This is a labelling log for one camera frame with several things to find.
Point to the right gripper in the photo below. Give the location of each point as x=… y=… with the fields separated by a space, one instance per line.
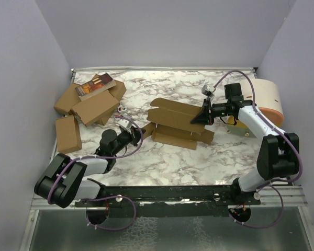
x=204 y=115

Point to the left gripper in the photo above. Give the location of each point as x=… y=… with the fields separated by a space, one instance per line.
x=135 y=135

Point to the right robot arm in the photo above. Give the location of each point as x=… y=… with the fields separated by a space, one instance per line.
x=279 y=152

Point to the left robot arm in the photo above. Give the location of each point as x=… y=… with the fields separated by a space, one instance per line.
x=62 y=182

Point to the small cardboard box left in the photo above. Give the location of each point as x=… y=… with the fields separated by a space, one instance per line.
x=68 y=135

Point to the large bottom cardboard box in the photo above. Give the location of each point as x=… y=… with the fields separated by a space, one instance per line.
x=70 y=97

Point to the paperback book dark cover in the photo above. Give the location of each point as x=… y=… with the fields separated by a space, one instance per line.
x=95 y=86

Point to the white round ceramic container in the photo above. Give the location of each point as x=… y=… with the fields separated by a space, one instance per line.
x=268 y=100

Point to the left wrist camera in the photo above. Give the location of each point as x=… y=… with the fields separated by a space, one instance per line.
x=125 y=122

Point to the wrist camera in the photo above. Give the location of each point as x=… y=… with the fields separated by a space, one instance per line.
x=125 y=122
x=208 y=91

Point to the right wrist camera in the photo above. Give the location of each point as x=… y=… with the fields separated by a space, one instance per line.
x=208 y=91

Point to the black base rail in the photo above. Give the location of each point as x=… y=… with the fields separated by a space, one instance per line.
x=170 y=201

